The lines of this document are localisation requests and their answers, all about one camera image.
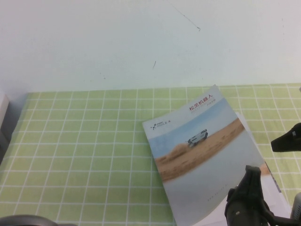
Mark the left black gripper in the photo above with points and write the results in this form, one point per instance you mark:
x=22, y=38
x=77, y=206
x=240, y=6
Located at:
x=244, y=209

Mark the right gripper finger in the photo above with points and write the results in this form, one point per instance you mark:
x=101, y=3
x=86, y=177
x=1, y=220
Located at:
x=289, y=135
x=289, y=145

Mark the AgileX brochure with desert cover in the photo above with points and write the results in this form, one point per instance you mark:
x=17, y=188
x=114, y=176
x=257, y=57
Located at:
x=265, y=168
x=200, y=153

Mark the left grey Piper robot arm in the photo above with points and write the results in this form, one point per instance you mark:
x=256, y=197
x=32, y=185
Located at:
x=28, y=221

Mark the green checked tablecloth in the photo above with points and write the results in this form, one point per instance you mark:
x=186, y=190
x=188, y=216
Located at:
x=82, y=153

